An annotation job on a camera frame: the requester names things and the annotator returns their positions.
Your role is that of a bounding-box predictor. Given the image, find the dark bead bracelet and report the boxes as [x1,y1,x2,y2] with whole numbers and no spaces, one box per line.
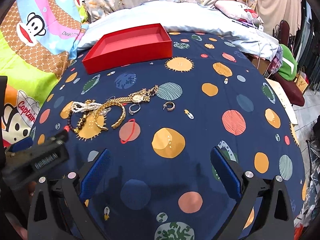
[67,109,94,134]

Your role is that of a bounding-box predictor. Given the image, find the white pearl bracelet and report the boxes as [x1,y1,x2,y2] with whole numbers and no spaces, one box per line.
[70,100,111,116]

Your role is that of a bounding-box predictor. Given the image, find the gold bangle bracelet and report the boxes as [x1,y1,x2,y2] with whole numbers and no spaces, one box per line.
[93,101,126,132]

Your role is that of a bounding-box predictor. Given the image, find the gold wrist watch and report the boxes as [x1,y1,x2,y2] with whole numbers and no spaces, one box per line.
[108,85,159,104]

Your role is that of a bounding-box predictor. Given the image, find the hoop earring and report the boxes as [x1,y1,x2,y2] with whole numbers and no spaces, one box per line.
[163,101,176,112]

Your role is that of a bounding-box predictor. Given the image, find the navy planet print bedsheet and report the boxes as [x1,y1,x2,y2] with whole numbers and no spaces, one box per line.
[31,33,305,239]

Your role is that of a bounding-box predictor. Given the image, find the colourful monkey cartoon blanket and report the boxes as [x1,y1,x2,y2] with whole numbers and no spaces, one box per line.
[1,0,87,147]

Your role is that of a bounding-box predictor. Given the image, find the red cardboard tray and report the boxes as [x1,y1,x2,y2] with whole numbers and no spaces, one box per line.
[82,23,173,74]

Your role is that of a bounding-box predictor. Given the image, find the dark red chair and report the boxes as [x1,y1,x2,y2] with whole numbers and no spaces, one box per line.
[273,20,305,107]

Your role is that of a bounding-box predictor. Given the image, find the green cloth item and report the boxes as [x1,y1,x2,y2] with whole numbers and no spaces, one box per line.
[277,44,297,81]

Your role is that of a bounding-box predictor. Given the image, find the white pillow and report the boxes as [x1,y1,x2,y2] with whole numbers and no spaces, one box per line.
[77,1,256,51]

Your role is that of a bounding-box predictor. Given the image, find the light blue crumpled sheet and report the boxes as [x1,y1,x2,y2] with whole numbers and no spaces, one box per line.
[223,27,283,61]

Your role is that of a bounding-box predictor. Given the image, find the pink cartoon pillow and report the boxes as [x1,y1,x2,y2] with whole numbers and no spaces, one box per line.
[214,0,264,26]

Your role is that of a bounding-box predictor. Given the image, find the silver ring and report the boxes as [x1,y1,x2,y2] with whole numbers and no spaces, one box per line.
[128,103,142,116]

